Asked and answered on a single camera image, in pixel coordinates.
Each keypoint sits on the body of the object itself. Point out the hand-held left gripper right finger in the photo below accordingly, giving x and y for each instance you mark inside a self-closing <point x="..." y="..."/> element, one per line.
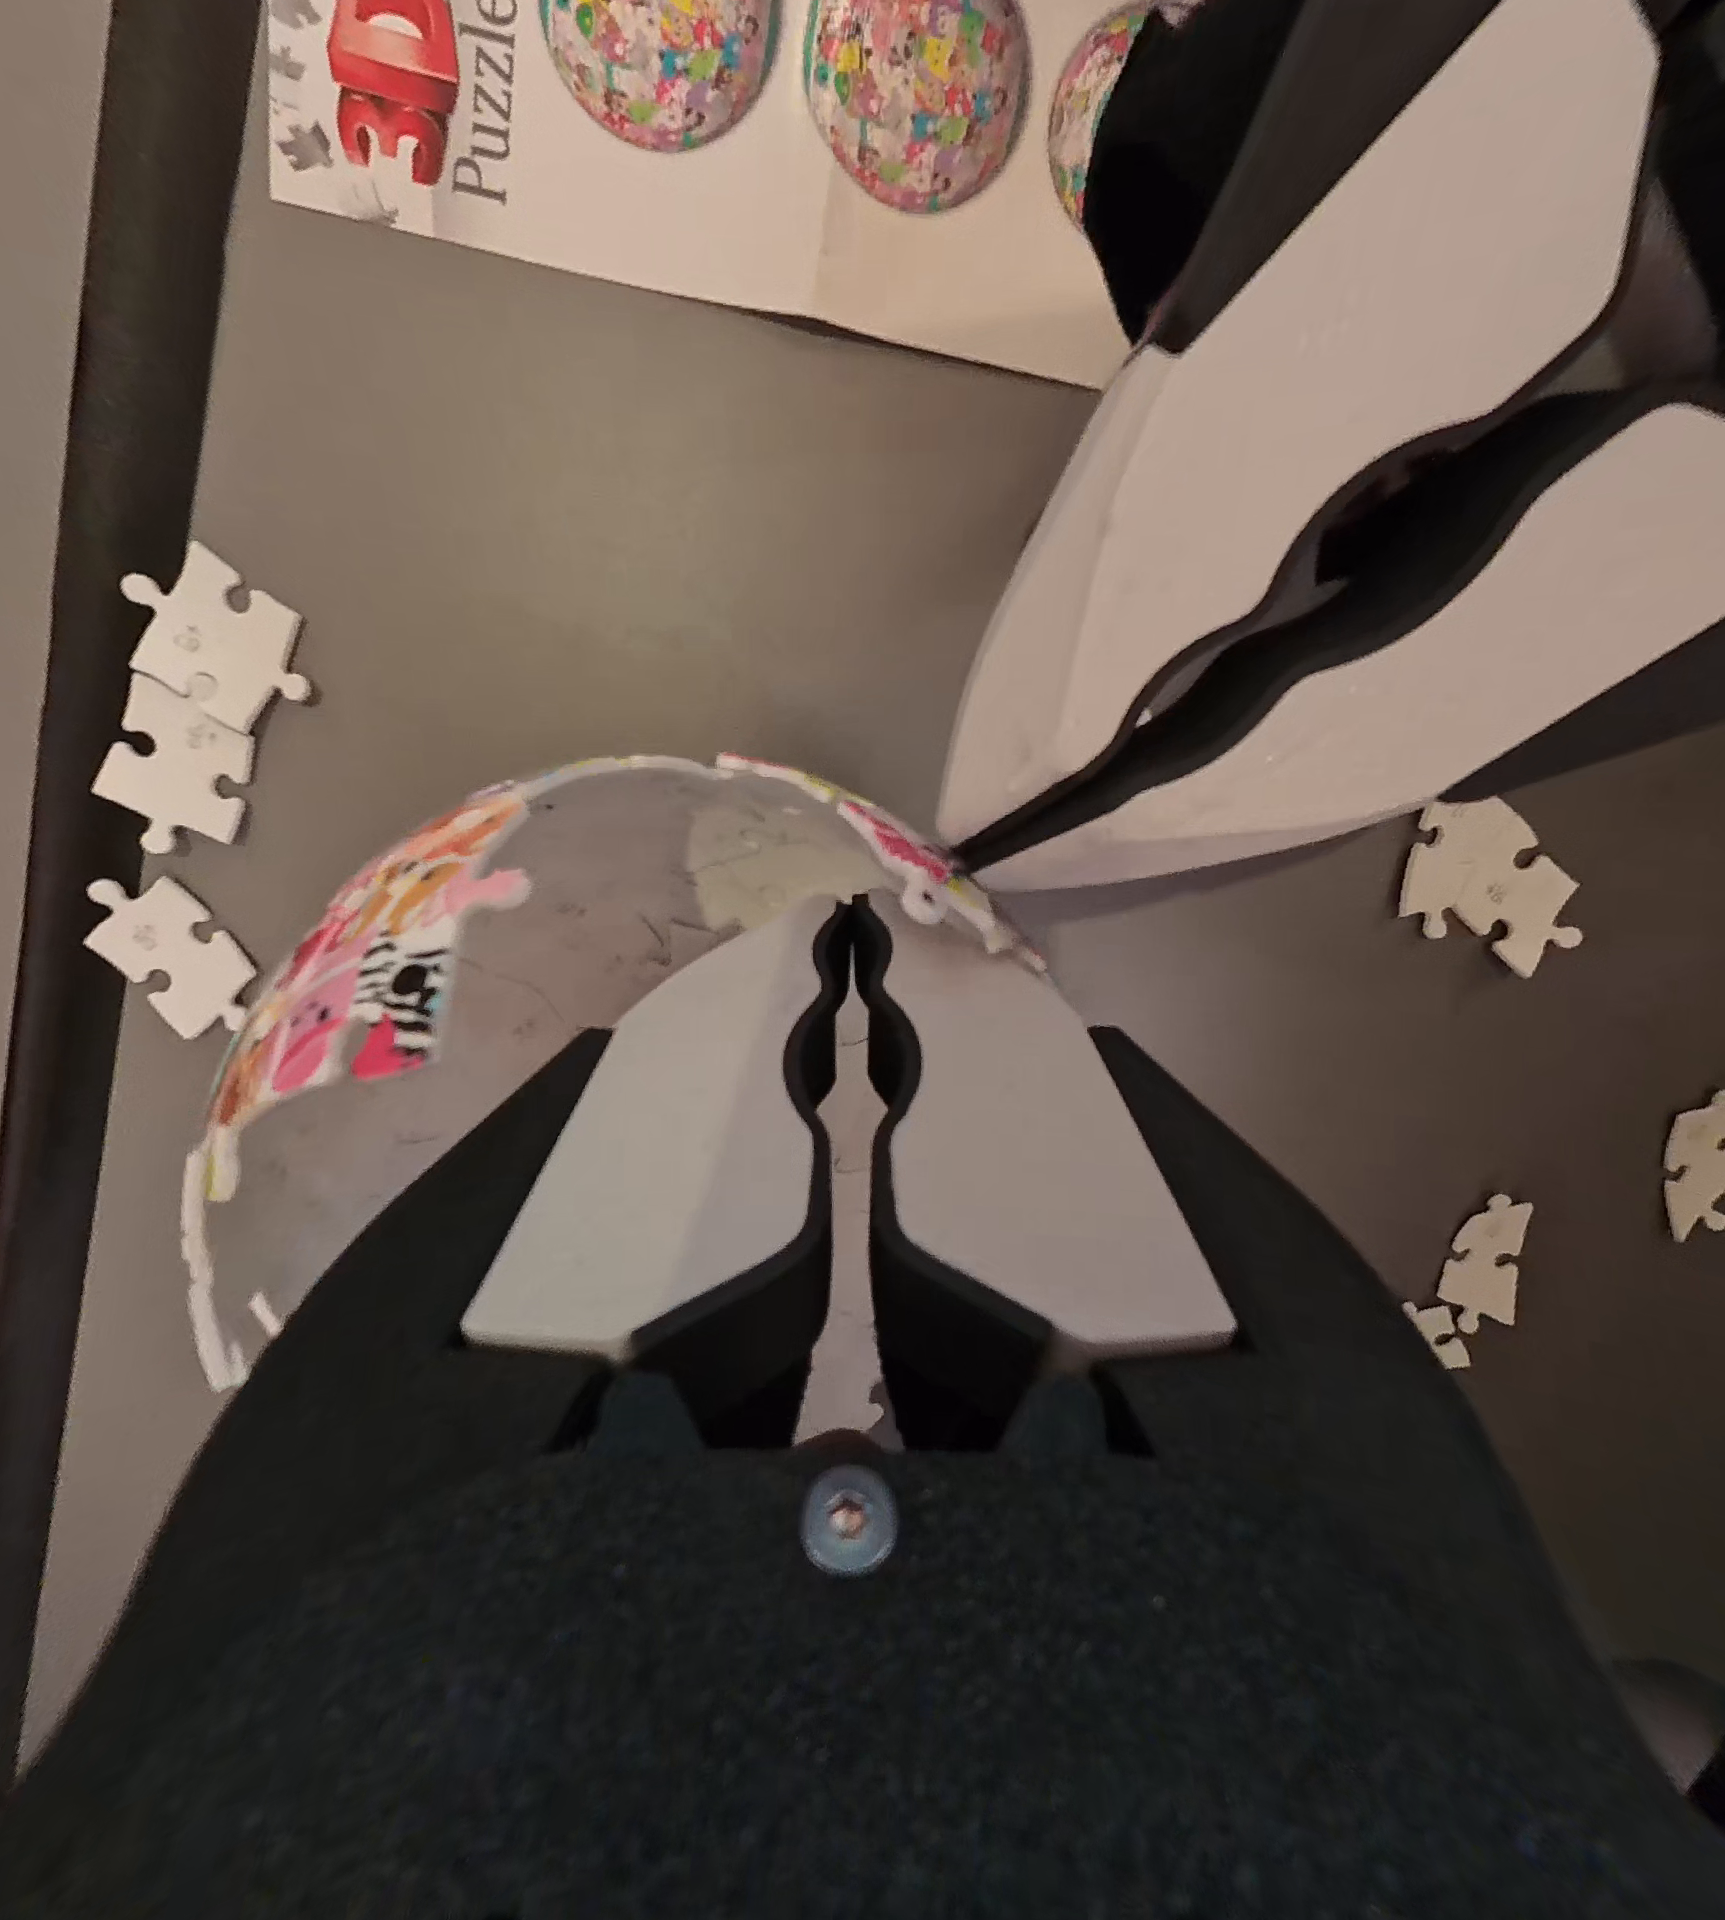
<point x="1058" y="1201"/>

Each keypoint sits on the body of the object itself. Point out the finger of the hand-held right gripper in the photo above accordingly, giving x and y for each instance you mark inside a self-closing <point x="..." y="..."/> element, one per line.
<point x="1525" y="631"/>
<point x="1314" y="332"/>

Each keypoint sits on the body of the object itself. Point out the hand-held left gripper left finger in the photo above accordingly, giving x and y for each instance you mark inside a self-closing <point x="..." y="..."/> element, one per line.
<point x="655" y="1201"/>

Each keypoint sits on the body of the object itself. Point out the colourful puzzle ball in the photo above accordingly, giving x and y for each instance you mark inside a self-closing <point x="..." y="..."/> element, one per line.
<point x="503" y="930"/>

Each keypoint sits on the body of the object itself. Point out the puzzle instruction leaflet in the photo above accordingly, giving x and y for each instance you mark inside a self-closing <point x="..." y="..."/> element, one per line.
<point x="743" y="227"/>

